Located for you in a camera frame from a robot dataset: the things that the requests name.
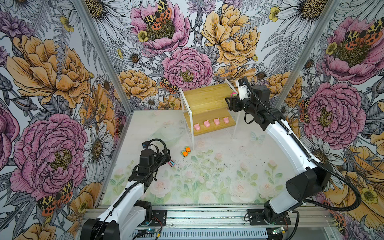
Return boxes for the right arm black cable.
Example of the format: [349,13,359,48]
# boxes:
[242,76,362,212]

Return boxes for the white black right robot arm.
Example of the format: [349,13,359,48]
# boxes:
[225,81,331,225]

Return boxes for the pink truck blue bed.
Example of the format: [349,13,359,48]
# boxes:
[168,160,176,167]

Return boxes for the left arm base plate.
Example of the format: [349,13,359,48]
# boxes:
[142,210,168,228]

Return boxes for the bamboo two-tier shelf white frame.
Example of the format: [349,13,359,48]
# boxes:
[179,80,240,149]

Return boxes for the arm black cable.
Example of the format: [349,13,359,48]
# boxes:
[242,76,362,212]
[98,138,169,223]

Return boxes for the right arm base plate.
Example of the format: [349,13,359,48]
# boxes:
[245,209,292,226]

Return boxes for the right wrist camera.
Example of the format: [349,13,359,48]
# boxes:
[236,79,250,101]

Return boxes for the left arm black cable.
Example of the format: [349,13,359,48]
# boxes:
[98,138,169,223]

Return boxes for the green circuit board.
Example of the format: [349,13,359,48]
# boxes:
[271,227,286,235]
[133,229,162,240]

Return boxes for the green circuit board right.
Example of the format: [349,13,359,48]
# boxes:
[271,227,286,235]

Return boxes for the green circuit board left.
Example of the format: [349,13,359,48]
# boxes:
[133,229,162,240]

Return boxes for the aluminium mounting rail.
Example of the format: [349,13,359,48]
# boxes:
[153,205,333,229]

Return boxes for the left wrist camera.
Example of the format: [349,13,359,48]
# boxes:
[142,141,151,149]

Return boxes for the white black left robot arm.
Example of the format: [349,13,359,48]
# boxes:
[80,149,171,240]

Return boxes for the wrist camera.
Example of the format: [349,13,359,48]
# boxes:
[236,79,250,101]
[142,141,151,149]

